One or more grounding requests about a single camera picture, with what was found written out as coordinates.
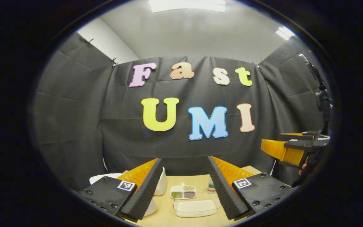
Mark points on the black camera stand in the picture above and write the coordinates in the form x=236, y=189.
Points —
x=324, y=101

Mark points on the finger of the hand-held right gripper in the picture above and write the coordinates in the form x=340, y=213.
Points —
x=296, y=137
x=298, y=145

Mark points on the small ceiling light panel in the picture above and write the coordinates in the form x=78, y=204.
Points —
x=285, y=32

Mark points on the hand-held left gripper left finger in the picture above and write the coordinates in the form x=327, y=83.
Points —
x=146, y=189

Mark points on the clear box of white rice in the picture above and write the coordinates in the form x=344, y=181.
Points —
x=194, y=208

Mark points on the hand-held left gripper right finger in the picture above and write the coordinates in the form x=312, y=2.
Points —
x=224, y=192

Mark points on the white divided bean dish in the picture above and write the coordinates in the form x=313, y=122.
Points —
x=183, y=191

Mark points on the clear plastic water bottle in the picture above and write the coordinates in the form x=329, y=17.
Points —
x=211, y=187

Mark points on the black backdrop cloth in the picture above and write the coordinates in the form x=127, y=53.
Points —
x=106, y=126

